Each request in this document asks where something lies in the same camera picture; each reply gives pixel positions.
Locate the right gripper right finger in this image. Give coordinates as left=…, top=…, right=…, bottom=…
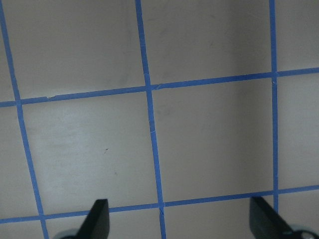
left=249, top=197, right=294, bottom=239

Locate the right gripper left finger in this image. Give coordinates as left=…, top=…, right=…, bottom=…
left=75, top=199, right=110, bottom=239

